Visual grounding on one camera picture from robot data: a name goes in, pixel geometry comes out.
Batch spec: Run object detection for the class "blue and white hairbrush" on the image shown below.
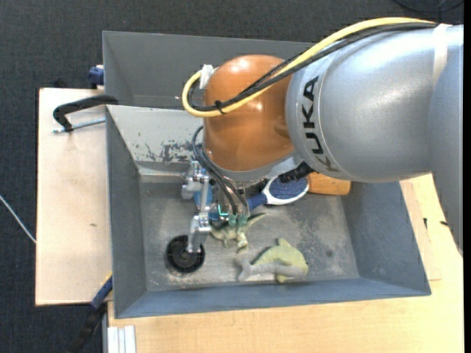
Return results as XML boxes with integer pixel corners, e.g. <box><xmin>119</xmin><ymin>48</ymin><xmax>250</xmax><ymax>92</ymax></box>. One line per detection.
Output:
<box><xmin>208</xmin><ymin>176</ymin><xmax>311</xmax><ymax>229</ymax></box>

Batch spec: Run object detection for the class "green and grey plush fish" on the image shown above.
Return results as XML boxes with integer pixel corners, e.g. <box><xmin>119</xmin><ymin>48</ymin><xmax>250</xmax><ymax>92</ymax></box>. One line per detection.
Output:
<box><xmin>234</xmin><ymin>237</ymin><xmax>310</xmax><ymax>284</ymax></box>

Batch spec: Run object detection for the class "grey metal bin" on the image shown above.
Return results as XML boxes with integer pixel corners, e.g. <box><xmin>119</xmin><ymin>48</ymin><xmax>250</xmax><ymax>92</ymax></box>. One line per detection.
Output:
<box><xmin>102</xmin><ymin>30</ymin><xmax>433</xmax><ymax>320</ymax></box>

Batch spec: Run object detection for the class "black round disc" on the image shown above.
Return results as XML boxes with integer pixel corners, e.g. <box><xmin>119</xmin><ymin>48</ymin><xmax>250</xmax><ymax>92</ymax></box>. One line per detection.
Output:
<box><xmin>165</xmin><ymin>234</ymin><xmax>206</xmax><ymax>274</ymax></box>

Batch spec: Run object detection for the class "green toy dinosaur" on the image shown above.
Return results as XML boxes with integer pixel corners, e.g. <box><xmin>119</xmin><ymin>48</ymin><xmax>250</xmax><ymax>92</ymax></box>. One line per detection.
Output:
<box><xmin>209</xmin><ymin>212</ymin><xmax>268</xmax><ymax>254</ymax></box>

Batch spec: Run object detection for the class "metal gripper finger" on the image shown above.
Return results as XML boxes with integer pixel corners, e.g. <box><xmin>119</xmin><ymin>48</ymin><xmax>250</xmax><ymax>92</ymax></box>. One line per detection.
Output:
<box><xmin>180</xmin><ymin>161</ymin><xmax>212</xmax><ymax>201</ymax></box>
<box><xmin>186</xmin><ymin>213</ymin><xmax>213</xmax><ymax>254</ymax></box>

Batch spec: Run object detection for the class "pale wood board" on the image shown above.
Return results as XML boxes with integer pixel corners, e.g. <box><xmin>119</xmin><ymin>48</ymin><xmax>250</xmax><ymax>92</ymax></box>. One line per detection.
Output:
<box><xmin>34</xmin><ymin>87</ymin><xmax>114</xmax><ymax>307</ymax></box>

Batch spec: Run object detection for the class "orange block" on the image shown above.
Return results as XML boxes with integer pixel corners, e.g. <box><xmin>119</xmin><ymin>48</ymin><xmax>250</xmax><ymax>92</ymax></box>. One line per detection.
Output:
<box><xmin>306</xmin><ymin>171</ymin><xmax>353</xmax><ymax>197</ymax></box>

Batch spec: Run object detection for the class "black cylinder on white bracket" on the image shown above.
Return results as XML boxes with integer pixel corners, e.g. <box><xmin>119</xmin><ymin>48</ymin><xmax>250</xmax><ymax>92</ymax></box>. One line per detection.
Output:
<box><xmin>265</xmin><ymin>163</ymin><xmax>314</xmax><ymax>196</ymax></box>

